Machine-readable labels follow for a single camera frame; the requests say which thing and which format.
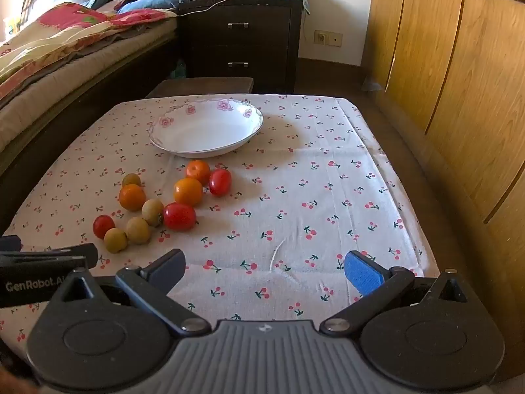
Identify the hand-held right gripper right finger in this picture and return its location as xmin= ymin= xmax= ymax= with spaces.
xmin=320 ymin=250 xmax=478 ymax=335

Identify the small orange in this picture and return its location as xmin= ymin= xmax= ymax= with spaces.
xmin=119 ymin=184 xmax=147 ymax=212
xmin=186 ymin=160 xmax=211 ymax=186
xmin=174 ymin=177 xmax=203 ymax=208

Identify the beige mattress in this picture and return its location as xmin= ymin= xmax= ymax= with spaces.
xmin=0 ymin=20 xmax=178 ymax=152

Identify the brown wooden stool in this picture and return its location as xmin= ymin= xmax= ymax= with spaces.
xmin=144 ymin=77 xmax=254 ymax=99

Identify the floral blanket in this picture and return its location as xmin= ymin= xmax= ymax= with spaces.
xmin=0 ymin=2 xmax=177 ymax=99

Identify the dark wooden bed frame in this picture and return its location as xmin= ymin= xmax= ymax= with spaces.
xmin=0 ymin=37 xmax=182 ymax=222

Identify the red cherry tomato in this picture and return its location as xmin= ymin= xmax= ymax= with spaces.
xmin=209 ymin=168 xmax=233 ymax=197
xmin=163 ymin=202 xmax=197 ymax=231
xmin=93 ymin=214 xmax=116 ymax=239

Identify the white cable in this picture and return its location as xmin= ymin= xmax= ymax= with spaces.
xmin=176 ymin=0 xmax=247 ymax=17

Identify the cherry-print tablecloth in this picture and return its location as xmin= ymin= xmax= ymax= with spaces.
xmin=0 ymin=94 xmax=441 ymax=347

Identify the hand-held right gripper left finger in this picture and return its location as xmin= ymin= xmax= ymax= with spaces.
xmin=47 ymin=249 xmax=212 ymax=335

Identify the blue pillow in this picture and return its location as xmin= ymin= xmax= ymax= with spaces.
xmin=117 ymin=0 xmax=193 ymax=15

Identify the white floral-rim plate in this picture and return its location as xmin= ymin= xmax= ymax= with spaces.
xmin=148 ymin=98 xmax=264 ymax=159

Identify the wall socket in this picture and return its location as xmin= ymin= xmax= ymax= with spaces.
xmin=314 ymin=30 xmax=343 ymax=47

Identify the dark wooden nightstand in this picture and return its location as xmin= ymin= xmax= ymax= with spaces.
xmin=178 ymin=0 xmax=303 ymax=94

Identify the wooden wardrobe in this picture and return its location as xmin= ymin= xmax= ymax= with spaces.
xmin=361 ymin=0 xmax=525 ymax=325

